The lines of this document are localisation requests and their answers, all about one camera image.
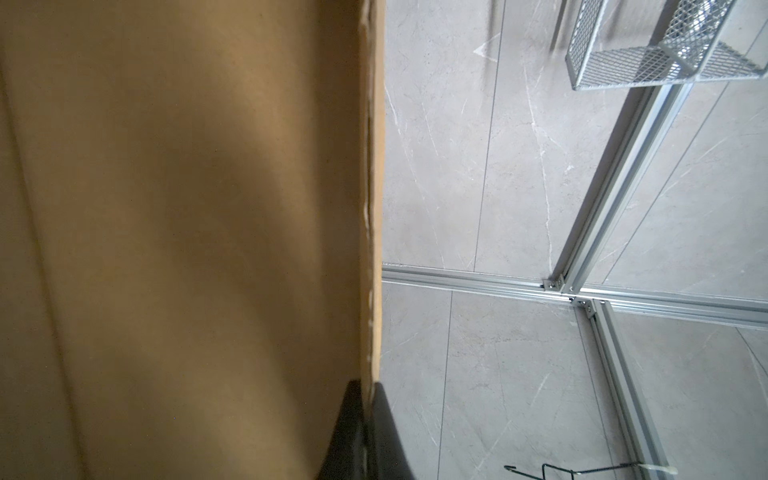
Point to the white wire mesh basket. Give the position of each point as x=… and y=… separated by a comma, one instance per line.
x=690, y=51

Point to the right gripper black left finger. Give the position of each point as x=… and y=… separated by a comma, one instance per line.
x=345, y=456

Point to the brown cardboard box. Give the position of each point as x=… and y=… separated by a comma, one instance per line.
x=196, y=176

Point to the black wire hook rack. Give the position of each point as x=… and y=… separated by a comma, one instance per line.
x=571, y=473

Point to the aluminium frame profiles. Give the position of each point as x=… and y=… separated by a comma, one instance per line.
x=572, y=277

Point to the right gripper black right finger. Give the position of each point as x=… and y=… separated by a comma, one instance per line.
x=386, y=458

